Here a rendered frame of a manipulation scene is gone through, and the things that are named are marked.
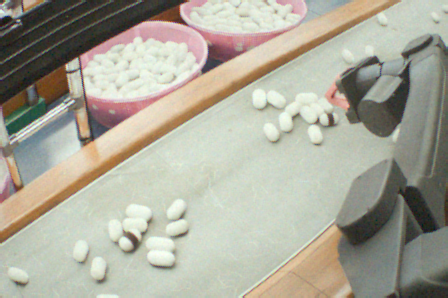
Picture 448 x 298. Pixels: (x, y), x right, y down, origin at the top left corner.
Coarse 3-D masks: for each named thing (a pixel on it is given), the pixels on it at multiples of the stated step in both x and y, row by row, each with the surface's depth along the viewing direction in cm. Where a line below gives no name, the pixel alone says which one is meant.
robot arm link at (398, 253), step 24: (408, 216) 35; (384, 240) 33; (408, 240) 35; (432, 240) 30; (360, 264) 33; (384, 264) 31; (408, 264) 29; (432, 264) 28; (360, 288) 30; (384, 288) 28; (408, 288) 28; (432, 288) 27
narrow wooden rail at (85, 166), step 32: (384, 0) 126; (288, 32) 112; (320, 32) 113; (224, 64) 104; (256, 64) 104; (192, 96) 98; (224, 96) 100; (128, 128) 93; (160, 128) 93; (64, 160) 88; (96, 160) 87; (32, 192) 82; (64, 192) 84; (0, 224) 77
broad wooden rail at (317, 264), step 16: (320, 240) 76; (336, 240) 74; (304, 256) 74; (320, 256) 73; (336, 256) 72; (288, 272) 71; (304, 272) 71; (320, 272) 71; (336, 272) 70; (256, 288) 72; (272, 288) 69; (288, 288) 69; (304, 288) 69; (320, 288) 69; (336, 288) 68
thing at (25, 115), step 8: (8, 0) 91; (16, 0) 91; (8, 8) 91; (16, 8) 92; (16, 16) 93; (32, 88) 105; (32, 96) 106; (40, 96) 110; (24, 104) 108; (32, 104) 107; (40, 104) 108; (16, 112) 106; (24, 112) 106; (32, 112) 108; (40, 112) 110; (8, 120) 104; (16, 120) 105; (24, 120) 107; (32, 120) 109; (8, 128) 104; (16, 128) 106; (24, 128) 108
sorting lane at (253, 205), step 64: (320, 64) 108; (192, 128) 96; (256, 128) 95; (320, 128) 95; (128, 192) 86; (192, 192) 86; (256, 192) 85; (320, 192) 84; (0, 256) 76; (64, 256) 76; (128, 256) 77; (192, 256) 77; (256, 256) 76
